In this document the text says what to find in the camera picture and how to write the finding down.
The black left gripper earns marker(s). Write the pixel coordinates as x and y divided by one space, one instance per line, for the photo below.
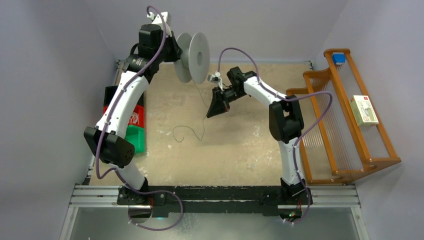
176 50

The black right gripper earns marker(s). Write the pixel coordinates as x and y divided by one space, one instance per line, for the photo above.
224 100

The white perforated spool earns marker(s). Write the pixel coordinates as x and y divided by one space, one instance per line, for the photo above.
194 61

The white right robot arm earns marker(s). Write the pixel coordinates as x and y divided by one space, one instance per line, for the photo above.
285 122

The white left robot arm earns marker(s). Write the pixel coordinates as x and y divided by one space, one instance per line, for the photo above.
156 44

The red bin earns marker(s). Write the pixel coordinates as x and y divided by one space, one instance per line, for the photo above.
137 117

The green bin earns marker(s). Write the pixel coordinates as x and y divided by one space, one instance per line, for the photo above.
136 136

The wooden rack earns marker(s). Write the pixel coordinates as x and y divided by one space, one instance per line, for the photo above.
337 151

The blue block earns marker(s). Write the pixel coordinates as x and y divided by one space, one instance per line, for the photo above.
338 58

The white cardboard box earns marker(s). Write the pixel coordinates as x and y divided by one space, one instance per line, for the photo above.
363 111

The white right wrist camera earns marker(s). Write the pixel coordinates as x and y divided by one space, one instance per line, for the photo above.
216 79

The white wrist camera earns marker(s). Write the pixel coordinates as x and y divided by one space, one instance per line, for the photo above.
216 79
163 21

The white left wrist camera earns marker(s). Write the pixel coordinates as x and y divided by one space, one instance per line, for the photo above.
163 21

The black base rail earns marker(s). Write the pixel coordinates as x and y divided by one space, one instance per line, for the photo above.
267 200

